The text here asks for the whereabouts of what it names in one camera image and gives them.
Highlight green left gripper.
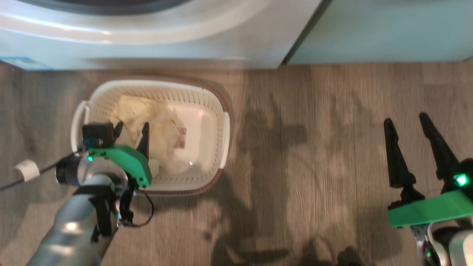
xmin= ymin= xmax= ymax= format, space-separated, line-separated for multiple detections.
xmin=87 ymin=121 xmax=152 ymax=188

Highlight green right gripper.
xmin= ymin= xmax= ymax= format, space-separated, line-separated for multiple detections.
xmin=383 ymin=112 xmax=473 ymax=228

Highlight cream yellow garment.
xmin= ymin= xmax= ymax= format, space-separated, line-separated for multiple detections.
xmin=110 ymin=95 xmax=193 ymax=176

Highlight white perforated laundry basket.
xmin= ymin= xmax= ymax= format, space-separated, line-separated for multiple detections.
xmin=70 ymin=79 xmax=231 ymax=197

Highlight white front-load washing machine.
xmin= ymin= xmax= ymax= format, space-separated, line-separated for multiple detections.
xmin=0 ymin=0 xmax=326 ymax=71

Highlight blue energy label sticker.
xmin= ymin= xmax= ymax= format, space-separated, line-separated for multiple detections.
xmin=0 ymin=56 xmax=49 ymax=71

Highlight wide pale green cabinet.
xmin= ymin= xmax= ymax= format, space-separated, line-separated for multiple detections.
xmin=285 ymin=0 xmax=473 ymax=66

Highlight short black cable loop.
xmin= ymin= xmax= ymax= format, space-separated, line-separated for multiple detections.
xmin=127 ymin=188 xmax=154 ymax=228

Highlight long thin black cable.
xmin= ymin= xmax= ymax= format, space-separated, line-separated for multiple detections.
xmin=0 ymin=149 xmax=86 ymax=192

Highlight white cable tag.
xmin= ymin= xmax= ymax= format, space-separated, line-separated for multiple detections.
xmin=14 ymin=159 xmax=41 ymax=182

